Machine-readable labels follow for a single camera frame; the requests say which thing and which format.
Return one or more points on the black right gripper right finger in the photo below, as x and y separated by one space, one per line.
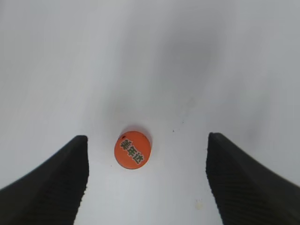
245 191

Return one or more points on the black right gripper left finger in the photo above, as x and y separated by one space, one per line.
52 193

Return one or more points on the orange bottle cap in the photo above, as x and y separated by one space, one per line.
133 147

